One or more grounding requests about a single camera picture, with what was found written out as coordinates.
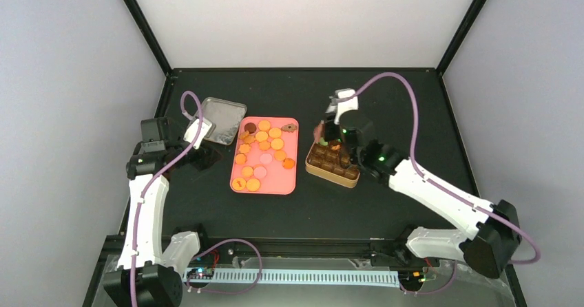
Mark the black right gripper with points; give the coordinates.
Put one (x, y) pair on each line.
(328, 135)

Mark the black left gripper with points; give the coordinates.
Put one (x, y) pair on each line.
(204, 157)

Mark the metal tongs white handles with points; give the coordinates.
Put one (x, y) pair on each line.
(318, 133)

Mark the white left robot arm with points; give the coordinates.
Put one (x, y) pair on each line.
(147, 274)

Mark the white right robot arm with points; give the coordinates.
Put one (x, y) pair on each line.
(484, 235)

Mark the gold cookie tin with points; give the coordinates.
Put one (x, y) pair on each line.
(331, 162)

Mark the yellow biscuit red cross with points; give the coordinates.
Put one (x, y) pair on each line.
(238, 184)

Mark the silver metal tin lid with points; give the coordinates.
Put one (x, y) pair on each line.
(225, 117)

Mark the chocolate chip round cookie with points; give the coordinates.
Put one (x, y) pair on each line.
(288, 163)

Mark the dark chocolate round cookie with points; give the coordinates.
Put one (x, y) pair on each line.
(250, 128)

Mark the pink sandwich cookie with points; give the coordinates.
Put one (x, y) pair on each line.
(260, 172)
(266, 158)

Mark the pink plastic tray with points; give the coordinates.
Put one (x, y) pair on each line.
(279, 181)

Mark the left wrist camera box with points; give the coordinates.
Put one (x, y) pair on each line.
(197, 131)

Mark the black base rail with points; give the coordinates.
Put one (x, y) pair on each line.
(377, 251)

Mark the white slotted cable duct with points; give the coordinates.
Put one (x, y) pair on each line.
(291, 276)

